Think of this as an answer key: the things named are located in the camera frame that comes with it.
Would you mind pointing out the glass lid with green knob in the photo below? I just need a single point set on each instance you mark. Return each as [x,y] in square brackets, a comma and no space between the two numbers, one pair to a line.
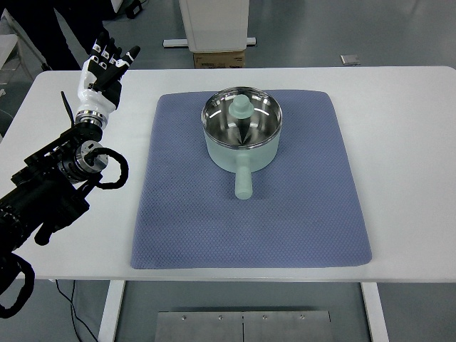
[241,108]

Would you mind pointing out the blue textured mat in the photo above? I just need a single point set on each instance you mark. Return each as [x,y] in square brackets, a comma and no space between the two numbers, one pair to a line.
[249,231]

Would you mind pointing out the white table leg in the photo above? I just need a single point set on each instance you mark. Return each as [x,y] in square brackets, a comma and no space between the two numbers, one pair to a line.
[110,313]
[375,313]

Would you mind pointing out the small grey floor plate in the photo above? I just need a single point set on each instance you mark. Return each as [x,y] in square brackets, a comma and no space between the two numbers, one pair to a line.
[350,60]

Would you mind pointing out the person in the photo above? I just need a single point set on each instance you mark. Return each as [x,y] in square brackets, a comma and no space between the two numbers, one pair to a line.
[60,32]

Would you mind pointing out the white furniture frame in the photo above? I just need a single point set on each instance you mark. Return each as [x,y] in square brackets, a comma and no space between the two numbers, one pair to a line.
[7,46]

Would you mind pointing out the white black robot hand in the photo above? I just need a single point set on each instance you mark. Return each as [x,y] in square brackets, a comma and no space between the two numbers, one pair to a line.
[96,96]

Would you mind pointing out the black object on floor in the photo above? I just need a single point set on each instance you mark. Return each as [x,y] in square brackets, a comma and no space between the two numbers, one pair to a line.
[132,9]

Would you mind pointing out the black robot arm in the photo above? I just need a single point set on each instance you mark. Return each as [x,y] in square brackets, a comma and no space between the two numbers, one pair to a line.
[42,199]

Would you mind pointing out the white cabinet on base bar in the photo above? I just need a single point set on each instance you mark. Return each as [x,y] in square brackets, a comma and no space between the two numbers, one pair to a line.
[213,25]

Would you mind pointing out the brown cardboard box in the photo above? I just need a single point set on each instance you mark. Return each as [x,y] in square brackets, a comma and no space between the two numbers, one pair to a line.
[217,58]

